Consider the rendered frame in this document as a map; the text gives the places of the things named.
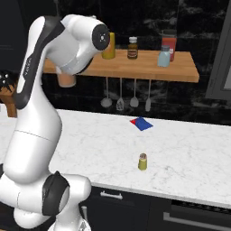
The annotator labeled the pale gripper body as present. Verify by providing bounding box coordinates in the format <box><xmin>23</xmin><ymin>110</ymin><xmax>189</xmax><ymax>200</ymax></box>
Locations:
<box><xmin>55</xmin><ymin>66</ymin><xmax>77</xmax><ymax>88</ymax></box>

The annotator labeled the yellow bottle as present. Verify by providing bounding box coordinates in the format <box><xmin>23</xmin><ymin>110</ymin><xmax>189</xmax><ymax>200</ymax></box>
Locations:
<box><xmin>101</xmin><ymin>32</ymin><xmax>117</xmax><ymax>60</ymax></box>

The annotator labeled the dark upper cabinet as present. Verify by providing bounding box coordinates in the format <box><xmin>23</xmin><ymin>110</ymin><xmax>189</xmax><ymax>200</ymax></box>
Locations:
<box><xmin>0</xmin><ymin>0</ymin><xmax>59</xmax><ymax>72</ymax></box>

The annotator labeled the brown bottle with white cap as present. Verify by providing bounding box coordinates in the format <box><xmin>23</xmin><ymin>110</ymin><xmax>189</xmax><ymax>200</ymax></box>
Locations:
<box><xmin>126</xmin><ymin>36</ymin><xmax>140</xmax><ymax>60</ymax></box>

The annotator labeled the yellow shaker with brown top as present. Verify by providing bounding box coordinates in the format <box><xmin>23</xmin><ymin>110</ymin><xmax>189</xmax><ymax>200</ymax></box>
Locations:
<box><xmin>137</xmin><ymin>152</ymin><xmax>149</xmax><ymax>171</ymax></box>

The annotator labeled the grey framed cabinet door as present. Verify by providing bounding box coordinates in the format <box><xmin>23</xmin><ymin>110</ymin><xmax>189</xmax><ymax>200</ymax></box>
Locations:
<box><xmin>205</xmin><ymin>0</ymin><xmax>231</xmax><ymax>101</ymax></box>

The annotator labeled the hanging silver ladle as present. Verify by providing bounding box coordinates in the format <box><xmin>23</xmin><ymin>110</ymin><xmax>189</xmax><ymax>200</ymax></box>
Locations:
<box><xmin>100</xmin><ymin>77</ymin><xmax>114</xmax><ymax>108</ymax></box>

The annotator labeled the hanging silver spatula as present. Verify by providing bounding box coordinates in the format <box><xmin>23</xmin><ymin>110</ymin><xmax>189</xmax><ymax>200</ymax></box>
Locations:
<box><xmin>115</xmin><ymin>78</ymin><xmax>125</xmax><ymax>112</ymax></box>

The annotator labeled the wooden knife block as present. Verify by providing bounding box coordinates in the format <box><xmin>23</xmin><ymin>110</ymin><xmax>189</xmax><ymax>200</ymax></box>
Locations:
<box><xmin>0</xmin><ymin>69</ymin><xmax>18</xmax><ymax>118</ymax></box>

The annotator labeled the blue and red packet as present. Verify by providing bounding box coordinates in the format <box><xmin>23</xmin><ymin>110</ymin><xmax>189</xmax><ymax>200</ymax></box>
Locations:
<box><xmin>129</xmin><ymin>115</ymin><xmax>154</xmax><ymax>132</ymax></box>

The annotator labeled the pale blue jar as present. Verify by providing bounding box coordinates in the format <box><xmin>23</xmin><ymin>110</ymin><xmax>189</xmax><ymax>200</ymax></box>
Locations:
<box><xmin>156</xmin><ymin>44</ymin><xmax>171</xmax><ymax>69</ymax></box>

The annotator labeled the red jar with grey lid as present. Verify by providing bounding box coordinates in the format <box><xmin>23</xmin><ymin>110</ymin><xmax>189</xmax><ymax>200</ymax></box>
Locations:
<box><xmin>161</xmin><ymin>29</ymin><xmax>178</xmax><ymax>63</ymax></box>

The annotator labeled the dark drawer front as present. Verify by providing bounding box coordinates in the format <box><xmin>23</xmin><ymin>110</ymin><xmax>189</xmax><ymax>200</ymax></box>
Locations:
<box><xmin>86</xmin><ymin>186</ymin><xmax>152</xmax><ymax>231</ymax></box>

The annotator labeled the dark oven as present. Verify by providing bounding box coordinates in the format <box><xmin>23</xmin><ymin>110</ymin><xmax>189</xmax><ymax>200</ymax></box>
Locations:
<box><xmin>150</xmin><ymin>198</ymin><xmax>231</xmax><ymax>231</ymax></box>

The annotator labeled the wooden wall shelf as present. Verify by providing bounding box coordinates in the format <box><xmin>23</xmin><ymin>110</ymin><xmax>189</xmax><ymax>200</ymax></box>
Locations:
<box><xmin>43</xmin><ymin>49</ymin><xmax>200</xmax><ymax>84</ymax></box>

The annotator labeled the silver drawer handle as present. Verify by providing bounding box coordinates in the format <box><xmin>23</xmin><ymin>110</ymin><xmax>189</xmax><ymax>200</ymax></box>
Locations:
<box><xmin>99</xmin><ymin>190</ymin><xmax>124</xmax><ymax>200</ymax></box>

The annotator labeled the silver cupboard handle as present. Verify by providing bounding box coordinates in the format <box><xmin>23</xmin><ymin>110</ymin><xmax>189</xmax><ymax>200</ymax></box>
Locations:
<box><xmin>80</xmin><ymin>205</ymin><xmax>88</xmax><ymax>223</ymax></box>

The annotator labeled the silver oven handle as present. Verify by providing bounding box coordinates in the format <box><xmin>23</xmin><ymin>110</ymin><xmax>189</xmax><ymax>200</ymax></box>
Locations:
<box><xmin>162</xmin><ymin>211</ymin><xmax>231</xmax><ymax>231</ymax></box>

